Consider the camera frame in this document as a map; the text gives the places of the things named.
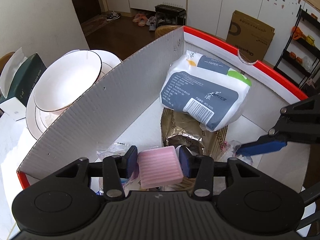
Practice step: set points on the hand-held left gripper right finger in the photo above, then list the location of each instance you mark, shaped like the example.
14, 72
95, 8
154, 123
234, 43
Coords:
185, 161

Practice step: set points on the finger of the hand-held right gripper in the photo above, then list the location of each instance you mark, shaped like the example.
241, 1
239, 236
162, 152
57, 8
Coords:
312, 196
262, 146

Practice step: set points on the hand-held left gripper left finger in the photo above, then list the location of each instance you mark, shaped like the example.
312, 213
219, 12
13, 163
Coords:
131, 161

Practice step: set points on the small clear zip bag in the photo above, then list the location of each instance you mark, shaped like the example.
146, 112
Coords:
112, 150

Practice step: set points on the blueberry pastry packet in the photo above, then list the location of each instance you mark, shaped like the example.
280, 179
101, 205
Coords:
131, 183

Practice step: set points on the pink ribbed foam block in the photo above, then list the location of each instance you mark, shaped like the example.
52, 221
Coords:
160, 165

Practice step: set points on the clear plastic bag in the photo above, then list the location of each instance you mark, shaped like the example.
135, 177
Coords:
232, 152

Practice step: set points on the gold foil packet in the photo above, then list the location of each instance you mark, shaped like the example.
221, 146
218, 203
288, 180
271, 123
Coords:
180, 127

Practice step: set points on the red cardboard box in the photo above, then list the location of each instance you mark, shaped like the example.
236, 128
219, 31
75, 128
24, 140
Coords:
100, 110

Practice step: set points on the white and navy tissue pack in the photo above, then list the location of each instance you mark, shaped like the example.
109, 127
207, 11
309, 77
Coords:
200, 97

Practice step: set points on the black metal storage rack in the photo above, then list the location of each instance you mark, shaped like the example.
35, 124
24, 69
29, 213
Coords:
297, 52

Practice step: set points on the white gold-rimmed plate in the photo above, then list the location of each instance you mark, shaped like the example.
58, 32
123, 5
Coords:
31, 125
110, 62

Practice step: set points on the white gold-rimmed bowl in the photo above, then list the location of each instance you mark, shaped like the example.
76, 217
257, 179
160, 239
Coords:
67, 80

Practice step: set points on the brown cardboard box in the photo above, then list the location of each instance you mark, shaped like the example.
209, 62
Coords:
250, 35

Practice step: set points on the green and white tissue box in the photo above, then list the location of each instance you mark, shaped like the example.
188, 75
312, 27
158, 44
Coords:
27, 72

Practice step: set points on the grey shoe pair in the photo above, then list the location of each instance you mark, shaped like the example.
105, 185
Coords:
152, 23

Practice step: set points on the pink slipper pair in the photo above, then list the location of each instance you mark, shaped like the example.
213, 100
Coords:
140, 20

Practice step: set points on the dark sneaker pair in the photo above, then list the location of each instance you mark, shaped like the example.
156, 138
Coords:
113, 16

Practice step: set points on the black shoe rack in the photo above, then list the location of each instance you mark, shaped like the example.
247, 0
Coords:
170, 13

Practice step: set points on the white stickered cabinet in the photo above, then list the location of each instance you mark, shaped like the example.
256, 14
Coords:
212, 5

